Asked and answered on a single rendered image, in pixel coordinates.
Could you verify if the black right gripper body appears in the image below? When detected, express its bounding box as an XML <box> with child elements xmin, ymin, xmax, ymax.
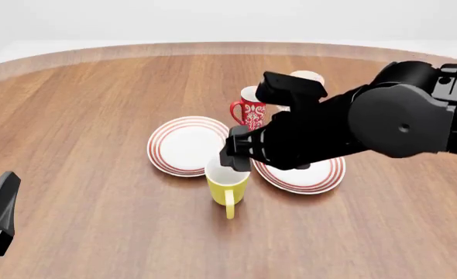
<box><xmin>227</xmin><ymin>125</ymin><xmax>271</xmax><ymax>167</ymax></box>

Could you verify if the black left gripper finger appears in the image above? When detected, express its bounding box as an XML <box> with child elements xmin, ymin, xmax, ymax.
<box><xmin>0</xmin><ymin>170</ymin><xmax>22</xmax><ymax>235</ymax></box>

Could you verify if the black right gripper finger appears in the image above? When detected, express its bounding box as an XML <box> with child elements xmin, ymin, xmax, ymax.
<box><xmin>232</xmin><ymin>156</ymin><xmax>253</xmax><ymax>173</ymax></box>
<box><xmin>218</xmin><ymin>144</ymin><xmax>240</xmax><ymax>169</ymax></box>

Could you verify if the yellow and white mug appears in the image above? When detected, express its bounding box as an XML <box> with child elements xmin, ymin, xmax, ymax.
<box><xmin>204</xmin><ymin>156</ymin><xmax>252</xmax><ymax>221</ymax></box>

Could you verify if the red patterned mug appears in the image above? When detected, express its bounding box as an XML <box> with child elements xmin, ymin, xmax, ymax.
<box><xmin>229</xmin><ymin>85</ymin><xmax>269</xmax><ymax>132</ymax></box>

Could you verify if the white plate with red rings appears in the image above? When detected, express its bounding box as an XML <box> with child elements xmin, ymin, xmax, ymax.
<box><xmin>251</xmin><ymin>156</ymin><xmax>347</xmax><ymax>195</ymax></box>
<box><xmin>146</xmin><ymin>115</ymin><xmax>232</xmax><ymax>178</ymax></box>

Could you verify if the beige mug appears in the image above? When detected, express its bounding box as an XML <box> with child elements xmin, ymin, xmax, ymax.
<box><xmin>276</xmin><ymin>70</ymin><xmax>326</xmax><ymax>113</ymax></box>

